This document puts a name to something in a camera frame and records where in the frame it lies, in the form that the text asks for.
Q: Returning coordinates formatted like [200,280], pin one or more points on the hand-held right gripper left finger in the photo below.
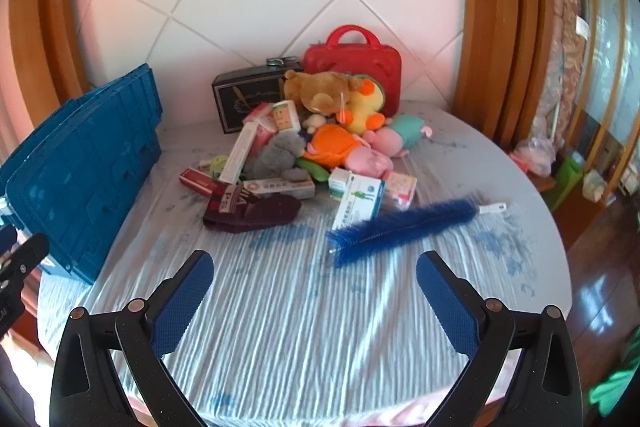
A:
[182,302]

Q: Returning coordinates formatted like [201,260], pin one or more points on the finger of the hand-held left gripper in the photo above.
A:
[7,239]
[25,259]

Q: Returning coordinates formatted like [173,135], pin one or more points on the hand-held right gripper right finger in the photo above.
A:
[447,307]

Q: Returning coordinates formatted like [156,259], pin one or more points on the blue bottle brush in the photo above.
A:
[400,224]

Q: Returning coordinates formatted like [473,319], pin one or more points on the blue plastic crate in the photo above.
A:
[75,167]

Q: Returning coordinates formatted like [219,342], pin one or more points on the pink white floral box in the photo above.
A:
[401,189]

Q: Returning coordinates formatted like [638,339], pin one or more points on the long white red box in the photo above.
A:
[239,152]

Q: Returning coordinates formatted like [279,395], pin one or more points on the grey plush toy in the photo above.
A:
[277,154]

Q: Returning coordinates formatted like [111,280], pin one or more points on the orange pink pig plush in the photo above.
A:
[335,144]

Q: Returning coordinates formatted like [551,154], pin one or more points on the white bottle orange label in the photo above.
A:
[286,114]

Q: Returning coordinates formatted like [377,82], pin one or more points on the cloth-covered round desktop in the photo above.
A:
[300,332]

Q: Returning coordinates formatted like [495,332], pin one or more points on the dark red slipper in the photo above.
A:
[250,209]

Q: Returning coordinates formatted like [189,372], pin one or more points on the white blue medicine box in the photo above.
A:
[360,199]

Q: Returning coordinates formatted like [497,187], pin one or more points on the small white teal box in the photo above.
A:
[339,183]

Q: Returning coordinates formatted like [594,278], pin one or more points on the green bin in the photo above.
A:
[567,182]

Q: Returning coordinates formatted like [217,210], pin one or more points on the pink plastic bag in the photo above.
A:
[535,156]

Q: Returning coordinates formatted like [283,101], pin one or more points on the teal pink plush toy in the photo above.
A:
[400,134]

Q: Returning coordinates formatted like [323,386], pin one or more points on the green plush toy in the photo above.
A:
[312,169]

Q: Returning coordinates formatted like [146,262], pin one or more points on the green cloth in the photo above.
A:
[612,394]

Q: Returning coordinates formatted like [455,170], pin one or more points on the white bag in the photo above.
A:
[595,186]

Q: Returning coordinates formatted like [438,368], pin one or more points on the pink white carton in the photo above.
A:
[259,113]

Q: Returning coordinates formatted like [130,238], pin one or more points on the black gift box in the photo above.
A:
[240,99]

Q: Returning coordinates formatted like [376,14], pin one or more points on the yellow duck plush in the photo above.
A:
[365,107]

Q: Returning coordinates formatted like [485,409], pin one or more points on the small white plush toy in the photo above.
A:
[313,122]

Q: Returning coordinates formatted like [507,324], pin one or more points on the brown teddy bear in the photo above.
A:
[315,89]

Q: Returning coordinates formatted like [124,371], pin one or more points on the metal clip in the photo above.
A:
[280,62]

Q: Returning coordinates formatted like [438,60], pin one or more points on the red carry case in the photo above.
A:
[350,57]

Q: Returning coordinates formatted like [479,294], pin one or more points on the floral rolled mat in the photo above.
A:
[565,57]

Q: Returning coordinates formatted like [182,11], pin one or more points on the wooden framed glass door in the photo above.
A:
[607,57]

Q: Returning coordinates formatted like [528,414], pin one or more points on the wooden panel frame post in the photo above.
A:
[50,7]
[500,7]

